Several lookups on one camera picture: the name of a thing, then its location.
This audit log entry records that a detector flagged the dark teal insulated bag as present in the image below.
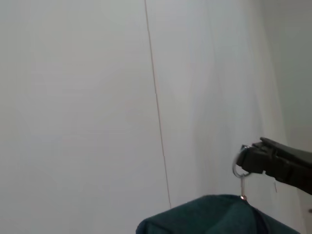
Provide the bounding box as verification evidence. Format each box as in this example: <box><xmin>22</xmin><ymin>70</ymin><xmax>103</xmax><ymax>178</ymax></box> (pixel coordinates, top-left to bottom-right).
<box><xmin>136</xmin><ymin>194</ymin><xmax>301</xmax><ymax>234</ymax></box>

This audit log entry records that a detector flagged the metal zipper pull ring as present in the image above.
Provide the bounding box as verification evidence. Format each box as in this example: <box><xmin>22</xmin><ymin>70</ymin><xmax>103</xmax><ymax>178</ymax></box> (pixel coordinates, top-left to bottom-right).
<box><xmin>231</xmin><ymin>145</ymin><xmax>251</xmax><ymax>201</ymax></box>

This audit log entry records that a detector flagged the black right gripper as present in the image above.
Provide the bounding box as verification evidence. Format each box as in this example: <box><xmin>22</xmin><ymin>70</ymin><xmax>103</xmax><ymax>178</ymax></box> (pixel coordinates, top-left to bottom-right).
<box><xmin>237</xmin><ymin>137</ymin><xmax>312</xmax><ymax>195</ymax></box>

